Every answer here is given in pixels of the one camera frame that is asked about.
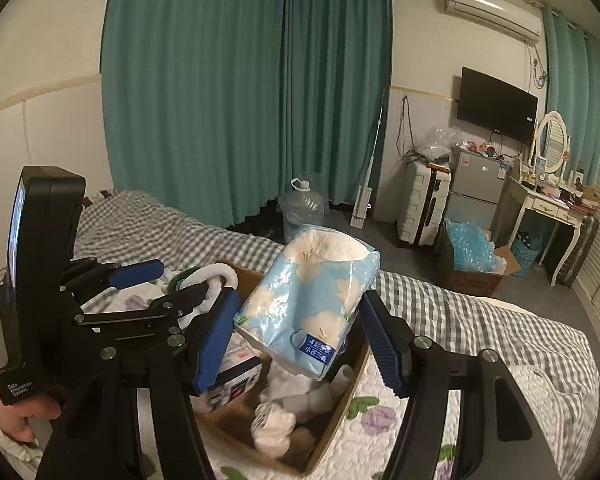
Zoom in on blue basket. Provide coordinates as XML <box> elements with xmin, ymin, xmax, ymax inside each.
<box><xmin>509</xmin><ymin>230</ymin><xmax>544</xmax><ymax>279</ymax></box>

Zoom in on person's left hand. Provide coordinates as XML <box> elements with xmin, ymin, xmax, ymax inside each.
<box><xmin>0</xmin><ymin>374</ymin><xmax>62</xmax><ymax>443</ymax></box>

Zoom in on black wall television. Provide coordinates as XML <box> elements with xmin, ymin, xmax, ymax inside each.
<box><xmin>456</xmin><ymin>66</ymin><xmax>539</xmax><ymax>143</ymax></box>

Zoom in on grey mini fridge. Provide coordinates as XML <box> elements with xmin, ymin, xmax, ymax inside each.
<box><xmin>447</xmin><ymin>146</ymin><xmax>514</xmax><ymax>249</ymax></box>

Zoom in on white tissue pack dark label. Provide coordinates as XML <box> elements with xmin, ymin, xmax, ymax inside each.
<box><xmin>195</xmin><ymin>330</ymin><xmax>264</xmax><ymax>413</ymax></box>

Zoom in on hanging wall cables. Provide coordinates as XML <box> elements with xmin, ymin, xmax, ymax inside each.
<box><xmin>396</xmin><ymin>94</ymin><xmax>417</xmax><ymax>167</ymax></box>

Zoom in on white air conditioner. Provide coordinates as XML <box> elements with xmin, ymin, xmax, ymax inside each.
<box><xmin>442</xmin><ymin>0</ymin><xmax>544</xmax><ymax>45</ymax></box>

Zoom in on floor cardboard box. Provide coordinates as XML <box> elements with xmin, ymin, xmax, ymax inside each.
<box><xmin>436</xmin><ymin>240</ymin><xmax>522</xmax><ymax>297</ymax></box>

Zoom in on white mop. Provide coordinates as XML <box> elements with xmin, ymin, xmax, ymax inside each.
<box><xmin>349</xmin><ymin>87</ymin><xmax>389</xmax><ymax>229</ymax></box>

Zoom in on white suitcase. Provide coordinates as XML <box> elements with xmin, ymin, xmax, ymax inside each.
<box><xmin>396</xmin><ymin>162</ymin><xmax>454</xmax><ymax>248</ymax></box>

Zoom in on blue floral tissue pack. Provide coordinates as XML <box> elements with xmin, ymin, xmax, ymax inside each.
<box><xmin>233</xmin><ymin>225</ymin><xmax>382</xmax><ymax>382</ymax></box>

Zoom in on clear plastic bag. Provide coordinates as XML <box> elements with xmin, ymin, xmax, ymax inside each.
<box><xmin>419</xmin><ymin>126</ymin><xmax>462</xmax><ymax>162</ymax></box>

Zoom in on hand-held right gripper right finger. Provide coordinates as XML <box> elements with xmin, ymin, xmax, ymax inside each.
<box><xmin>361</xmin><ymin>289</ymin><xmax>561</xmax><ymax>480</ymax></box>

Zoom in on white oval mirror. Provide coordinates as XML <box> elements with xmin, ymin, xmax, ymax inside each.
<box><xmin>532</xmin><ymin>111</ymin><xmax>572</xmax><ymax>177</ymax></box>

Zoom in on white floral quilt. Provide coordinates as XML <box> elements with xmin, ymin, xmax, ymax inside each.
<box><xmin>80</xmin><ymin>265</ymin><xmax>600</xmax><ymax>480</ymax></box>

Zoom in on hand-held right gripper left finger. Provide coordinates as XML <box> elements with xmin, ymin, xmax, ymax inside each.
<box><xmin>35</xmin><ymin>289</ymin><xmax>242</xmax><ymax>480</ymax></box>

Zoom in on white dressing table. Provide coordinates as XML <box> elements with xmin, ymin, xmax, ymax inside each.
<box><xmin>502</xmin><ymin>174</ymin><xmax>600</xmax><ymax>288</ymax></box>

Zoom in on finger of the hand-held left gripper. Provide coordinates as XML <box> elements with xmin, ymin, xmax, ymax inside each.
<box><xmin>61</xmin><ymin>258</ymin><xmax>166</xmax><ymax>307</ymax></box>
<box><xmin>71</xmin><ymin>284</ymin><xmax>214</xmax><ymax>342</ymax></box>

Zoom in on brown cardboard box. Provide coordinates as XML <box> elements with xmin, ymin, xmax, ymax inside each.
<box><xmin>190</xmin><ymin>259</ymin><xmax>372</xmax><ymax>477</ymax></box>

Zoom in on white sock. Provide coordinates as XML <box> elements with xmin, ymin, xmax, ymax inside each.
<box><xmin>250</xmin><ymin>400</ymin><xmax>299</xmax><ymax>457</ymax></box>
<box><xmin>269</xmin><ymin>359</ymin><xmax>357</xmax><ymax>415</ymax></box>

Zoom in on blue plastic wrap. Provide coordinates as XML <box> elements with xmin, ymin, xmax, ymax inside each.
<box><xmin>444</xmin><ymin>216</ymin><xmax>497</xmax><ymax>272</ymax></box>

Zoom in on narrow teal curtain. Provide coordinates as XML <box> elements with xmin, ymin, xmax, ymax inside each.
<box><xmin>541</xmin><ymin>6</ymin><xmax>600</xmax><ymax>186</ymax></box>

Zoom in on white green chenille flower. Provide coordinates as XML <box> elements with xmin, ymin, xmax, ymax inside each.
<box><xmin>162</xmin><ymin>262</ymin><xmax>237</xmax><ymax>323</ymax></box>

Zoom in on air conditioner cable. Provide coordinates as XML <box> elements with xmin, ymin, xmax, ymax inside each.
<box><xmin>529</xmin><ymin>44</ymin><xmax>552</xmax><ymax>92</ymax></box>

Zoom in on large clear water bottle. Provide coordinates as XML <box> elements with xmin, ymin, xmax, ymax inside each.
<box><xmin>278</xmin><ymin>176</ymin><xmax>327</xmax><ymax>242</ymax></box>

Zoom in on bed with checkered sheet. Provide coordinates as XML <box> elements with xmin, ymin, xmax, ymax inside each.
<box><xmin>0</xmin><ymin>189</ymin><xmax>600</xmax><ymax>411</ymax></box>

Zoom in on wide teal curtain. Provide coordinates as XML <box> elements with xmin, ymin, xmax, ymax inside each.
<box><xmin>100</xmin><ymin>0</ymin><xmax>288</xmax><ymax>231</ymax></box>

